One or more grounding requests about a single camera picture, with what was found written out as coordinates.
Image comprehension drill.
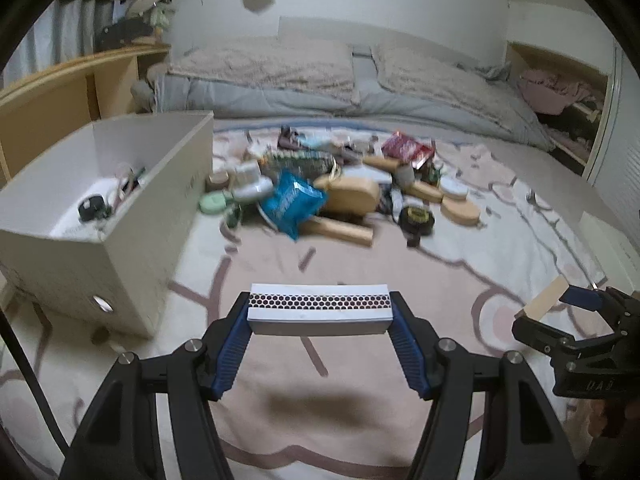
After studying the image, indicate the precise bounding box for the curved wooden piece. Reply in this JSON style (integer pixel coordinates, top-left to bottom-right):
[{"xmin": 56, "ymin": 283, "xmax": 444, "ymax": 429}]
[{"xmin": 407, "ymin": 180, "xmax": 445, "ymax": 203}]

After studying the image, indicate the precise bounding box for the red box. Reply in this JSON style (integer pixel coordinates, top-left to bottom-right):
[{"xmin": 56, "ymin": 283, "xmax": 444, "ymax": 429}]
[{"xmin": 381, "ymin": 131, "xmax": 435, "ymax": 168}]

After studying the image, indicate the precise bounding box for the long brown wooden block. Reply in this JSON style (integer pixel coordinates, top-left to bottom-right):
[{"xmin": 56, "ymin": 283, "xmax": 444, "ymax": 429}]
[{"xmin": 299, "ymin": 216, "xmax": 376, "ymax": 247}]

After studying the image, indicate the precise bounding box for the white bottle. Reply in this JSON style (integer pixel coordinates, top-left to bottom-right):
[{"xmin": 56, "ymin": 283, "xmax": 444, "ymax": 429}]
[{"xmin": 231, "ymin": 177, "xmax": 275, "ymax": 203}]

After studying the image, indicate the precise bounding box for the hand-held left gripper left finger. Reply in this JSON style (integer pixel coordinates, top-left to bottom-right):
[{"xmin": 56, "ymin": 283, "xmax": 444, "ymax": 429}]
[{"xmin": 60, "ymin": 291, "xmax": 252, "ymax": 480}]

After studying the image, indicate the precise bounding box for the pale wooden block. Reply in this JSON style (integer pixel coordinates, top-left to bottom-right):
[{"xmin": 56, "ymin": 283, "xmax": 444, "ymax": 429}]
[{"xmin": 527, "ymin": 276, "xmax": 571, "ymax": 318}]

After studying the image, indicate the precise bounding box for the wooden bedside shelf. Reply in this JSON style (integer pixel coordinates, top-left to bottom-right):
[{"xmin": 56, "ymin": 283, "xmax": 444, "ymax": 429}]
[{"xmin": 505, "ymin": 40, "xmax": 613, "ymax": 171}]

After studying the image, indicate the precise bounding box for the white shoe box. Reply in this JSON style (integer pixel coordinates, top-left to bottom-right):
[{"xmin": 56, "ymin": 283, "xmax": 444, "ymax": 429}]
[{"xmin": 0, "ymin": 110, "xmax": 216, "ymax": 339}]

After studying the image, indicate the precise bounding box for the pink clothing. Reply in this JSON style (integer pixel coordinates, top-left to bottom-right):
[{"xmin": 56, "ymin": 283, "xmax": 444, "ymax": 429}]
[{"xmin": 517, "ymin": 69, "xmax": 601, "ymax": 116}]

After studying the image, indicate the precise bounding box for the black round case white label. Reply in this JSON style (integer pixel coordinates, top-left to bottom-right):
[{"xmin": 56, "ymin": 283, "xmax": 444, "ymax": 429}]
[{"xmin": 78, "ymin": 195, "xmax": 112, "ymax": 222}]

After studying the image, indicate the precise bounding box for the green round case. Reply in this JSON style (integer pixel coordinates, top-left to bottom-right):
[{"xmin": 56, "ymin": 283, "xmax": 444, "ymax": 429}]
[{"xmin": 198, "ymin": 192, "xmax": 232, "ymax": 216}]

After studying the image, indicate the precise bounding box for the pale green plush toy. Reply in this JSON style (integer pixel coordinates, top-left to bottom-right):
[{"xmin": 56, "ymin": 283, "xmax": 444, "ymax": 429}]
[{"xmin": 150, "ymin": 0, "xmax": 178, "ymax": 41}]

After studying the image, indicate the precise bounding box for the beige cardboard tube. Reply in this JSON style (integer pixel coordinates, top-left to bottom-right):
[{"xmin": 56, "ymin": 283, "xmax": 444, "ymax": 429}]
[{"xmin": 362, "ymin": 156, "xmax": 401, "ymax": 173}]

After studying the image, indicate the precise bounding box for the white round puck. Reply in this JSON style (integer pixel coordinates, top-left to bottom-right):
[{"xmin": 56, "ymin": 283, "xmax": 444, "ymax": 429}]
[{"xmin": 440, "ymin": 178, "xmax": 468, "ymax": 200}]

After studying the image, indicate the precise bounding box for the bear print bed sheet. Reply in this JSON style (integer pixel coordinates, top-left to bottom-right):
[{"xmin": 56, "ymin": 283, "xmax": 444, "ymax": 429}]
[{"xmin": 0, "ymin": 120, "xmax": 640, "ymax": 480}]

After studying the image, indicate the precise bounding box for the white box lid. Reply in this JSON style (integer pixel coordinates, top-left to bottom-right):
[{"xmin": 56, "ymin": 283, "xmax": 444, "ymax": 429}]
[{"xmin": 579, "ymin": 211, "xmax": 640, "ymax": 286}]

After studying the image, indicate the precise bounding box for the wooden oval box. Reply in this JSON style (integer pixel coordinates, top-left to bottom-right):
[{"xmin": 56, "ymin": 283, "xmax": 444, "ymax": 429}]
[{"xmin": 314, "ymin": 176, "xmax": 382, "ymax": 222}]

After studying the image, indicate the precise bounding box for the white cap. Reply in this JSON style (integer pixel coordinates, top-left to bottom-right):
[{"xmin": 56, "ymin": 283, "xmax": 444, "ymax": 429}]
[{"xmin": 125, "ymin": 0, "xmax": 173, "ymax": 21}]

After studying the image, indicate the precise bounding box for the beige knit pillow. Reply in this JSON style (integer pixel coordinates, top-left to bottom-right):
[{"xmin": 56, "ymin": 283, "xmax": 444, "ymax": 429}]
[
  {"xmin": 167, "ymin": 35, "xmax": 357, "ymax": 106},
  {"xmin": 372, "ymin": 42, "xmax": 531, "ymax": 128}
]

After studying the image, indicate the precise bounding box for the wooden round disc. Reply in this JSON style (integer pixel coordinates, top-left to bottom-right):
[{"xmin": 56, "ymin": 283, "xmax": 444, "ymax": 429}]
[{"xmin": 441, "ymin": 195, "xmax": 482, "ymax": 227}]

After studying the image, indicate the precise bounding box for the black bag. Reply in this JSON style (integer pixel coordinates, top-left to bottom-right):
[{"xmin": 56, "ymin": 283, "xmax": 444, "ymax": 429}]
[{"xmin": 94, "ymin": 17, "xmax": 158, "ymax": 53}]

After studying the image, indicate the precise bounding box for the grey duvet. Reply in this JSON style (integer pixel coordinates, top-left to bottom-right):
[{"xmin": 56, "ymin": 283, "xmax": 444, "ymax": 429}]
[{"xmin": 131, "ymin": 45, "xmax": 556, "ymax": 151}]

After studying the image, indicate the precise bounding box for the long wooden shelf unit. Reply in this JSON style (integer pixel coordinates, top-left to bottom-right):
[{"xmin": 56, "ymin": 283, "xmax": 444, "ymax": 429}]
[{"xmin": 0, "ymin": 42, "xmax": 173, "ymax": 186}]

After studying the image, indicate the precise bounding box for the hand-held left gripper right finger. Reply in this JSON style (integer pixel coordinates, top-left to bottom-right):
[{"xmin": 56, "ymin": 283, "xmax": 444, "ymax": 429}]
[{"xmin": 389, "ymin": 291, "xmax": 582, "ymax": 480}]

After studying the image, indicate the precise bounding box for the green patterned pouch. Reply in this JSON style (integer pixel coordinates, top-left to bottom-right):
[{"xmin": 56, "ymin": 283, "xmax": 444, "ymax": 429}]
[{"xmin": 260, "ymin": 150, "xmax": 337, "ymax": 181}]

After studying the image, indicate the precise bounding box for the white matchbox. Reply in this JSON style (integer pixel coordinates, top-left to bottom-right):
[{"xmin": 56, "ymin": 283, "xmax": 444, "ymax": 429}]
[{"xmin": 247, "ymin": 283, "xmax": 392, "ymax": 337}]

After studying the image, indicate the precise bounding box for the black cable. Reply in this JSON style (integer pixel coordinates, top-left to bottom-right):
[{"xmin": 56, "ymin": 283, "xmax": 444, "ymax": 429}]
[{"xmin": 0, "ymin": 305, "xmax": 71, "ymax": 456}]

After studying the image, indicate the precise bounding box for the blue snack packet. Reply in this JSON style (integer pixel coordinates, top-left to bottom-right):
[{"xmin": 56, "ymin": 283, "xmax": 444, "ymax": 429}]
[{"xmin": 259, "ymin": 170, "xmax": 328, "ymax": 241}]

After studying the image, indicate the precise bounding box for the person's right hand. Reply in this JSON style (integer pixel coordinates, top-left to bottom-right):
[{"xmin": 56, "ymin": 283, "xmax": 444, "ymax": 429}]
[{"xmin": 580, "ymin": 400, "xmax": 626, "ymax": 461}]

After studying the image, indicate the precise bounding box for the grey curtain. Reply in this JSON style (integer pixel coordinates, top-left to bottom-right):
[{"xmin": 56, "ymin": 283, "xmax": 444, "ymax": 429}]
[{"xmin": 0, "ymin": 0, "xmax": 131, "ymax": 91}]

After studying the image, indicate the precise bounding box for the white headboard panel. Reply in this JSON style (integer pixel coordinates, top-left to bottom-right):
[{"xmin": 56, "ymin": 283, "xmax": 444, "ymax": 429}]
[{"xmin": 277, "ymin": 16, "xmax": 506, "ymax": 68}]

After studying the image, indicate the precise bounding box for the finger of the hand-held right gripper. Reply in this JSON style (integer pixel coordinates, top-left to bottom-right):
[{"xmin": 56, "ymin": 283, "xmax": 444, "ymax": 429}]
[
  {"xmin": 511, "ymin": 311, "xmax": 581, "ymax": 361},
  {"xmin": 559, "ymin": 284, "xmax": 640, "ymax": 333}
]

